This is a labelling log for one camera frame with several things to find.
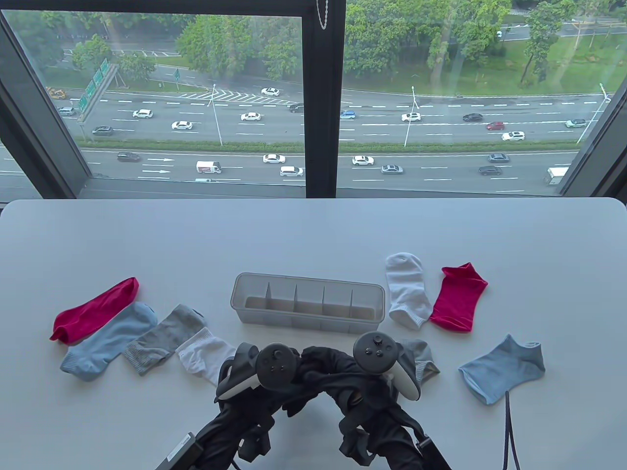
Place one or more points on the person's right hand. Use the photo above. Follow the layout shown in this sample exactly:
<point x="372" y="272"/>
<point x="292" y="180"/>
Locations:
<point x="362" y="396"/>

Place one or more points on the black sock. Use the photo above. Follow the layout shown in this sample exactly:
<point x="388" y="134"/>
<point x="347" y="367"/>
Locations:
<point x="323" y="361"/>

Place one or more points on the person's left forearm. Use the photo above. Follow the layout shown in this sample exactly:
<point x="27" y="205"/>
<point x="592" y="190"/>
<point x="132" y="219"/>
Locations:
<point x="230" y="440"/>

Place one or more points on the green road sign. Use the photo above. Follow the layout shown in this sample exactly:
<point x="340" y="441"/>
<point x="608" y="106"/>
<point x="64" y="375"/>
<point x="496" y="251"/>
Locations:
<point x="90" y="90"/>

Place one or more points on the white street lamp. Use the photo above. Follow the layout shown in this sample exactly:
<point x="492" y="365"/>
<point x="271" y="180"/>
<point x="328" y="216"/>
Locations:
<point x="409" y="122"/>
<point x="217" y="117"/>
<point x="590" y="117"/>

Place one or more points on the grey sock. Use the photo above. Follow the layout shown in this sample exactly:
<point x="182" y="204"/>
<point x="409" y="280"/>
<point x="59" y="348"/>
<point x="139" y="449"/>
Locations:
<point x="425" y="362"/>
<point x="159" y="338"/>

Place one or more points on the black window frame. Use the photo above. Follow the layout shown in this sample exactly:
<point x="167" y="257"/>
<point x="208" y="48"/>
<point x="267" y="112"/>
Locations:
<point x="321" y="98"/>

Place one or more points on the person's right forearm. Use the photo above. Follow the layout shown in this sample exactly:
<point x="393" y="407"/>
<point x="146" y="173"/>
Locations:
<point x="397" y="440"/>

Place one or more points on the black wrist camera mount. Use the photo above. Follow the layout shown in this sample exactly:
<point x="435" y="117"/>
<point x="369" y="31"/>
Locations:
<point x="356" y="445"/>
<point x="254" y="440"/>

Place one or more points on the red sock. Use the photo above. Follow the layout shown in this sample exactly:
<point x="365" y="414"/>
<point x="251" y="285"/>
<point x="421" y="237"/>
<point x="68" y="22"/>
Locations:
<point x="93" y="311"/>
<point x="460" y="296"/>

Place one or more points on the black labelled wrist box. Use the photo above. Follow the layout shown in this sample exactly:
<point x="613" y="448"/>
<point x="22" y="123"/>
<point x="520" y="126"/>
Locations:
<point x="433" y="453"/>
<point x="179" y="450"/>

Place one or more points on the grey divided storage box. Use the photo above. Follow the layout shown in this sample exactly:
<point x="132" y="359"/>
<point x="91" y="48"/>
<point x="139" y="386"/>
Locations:
<point x="308" y="301"/>

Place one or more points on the white sock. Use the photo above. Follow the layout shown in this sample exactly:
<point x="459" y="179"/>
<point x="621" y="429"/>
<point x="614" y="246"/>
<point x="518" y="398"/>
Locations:
<point x="406" y="289"/>
<point x="205" y="357"/>

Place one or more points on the grey hand controller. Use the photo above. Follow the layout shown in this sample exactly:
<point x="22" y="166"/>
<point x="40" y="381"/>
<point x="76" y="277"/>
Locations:
<point x="277" y="364"/>
<point x="374" y="353"/>

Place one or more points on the person's left hand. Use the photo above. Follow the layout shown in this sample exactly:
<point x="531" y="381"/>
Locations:
<point x="284" y="399"/>

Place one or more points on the light blue sock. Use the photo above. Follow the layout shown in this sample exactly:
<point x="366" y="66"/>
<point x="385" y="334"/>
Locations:
<point x="504" y="369"/>
<point x="108" y="338"/>

